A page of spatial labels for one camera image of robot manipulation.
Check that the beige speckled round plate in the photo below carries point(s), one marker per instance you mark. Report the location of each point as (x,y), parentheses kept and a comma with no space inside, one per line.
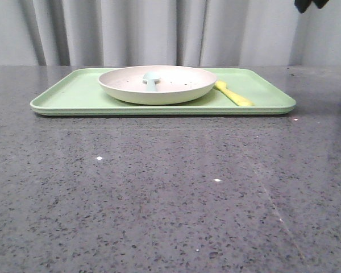
(177,84)

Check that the light green plastic tray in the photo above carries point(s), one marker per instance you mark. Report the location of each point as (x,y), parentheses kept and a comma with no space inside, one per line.
(80,94)

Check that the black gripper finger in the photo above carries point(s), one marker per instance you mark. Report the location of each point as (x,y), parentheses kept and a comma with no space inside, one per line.
(303,5)

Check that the yellow plastic fork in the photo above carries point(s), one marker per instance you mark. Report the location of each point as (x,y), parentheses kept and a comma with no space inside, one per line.
(234,97)

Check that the grey pleated curtain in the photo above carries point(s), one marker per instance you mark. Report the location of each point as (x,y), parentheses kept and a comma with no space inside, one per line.
(191,33)

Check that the light blue plastic spoon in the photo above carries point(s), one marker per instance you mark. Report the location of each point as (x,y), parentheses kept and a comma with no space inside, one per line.
(151,79)

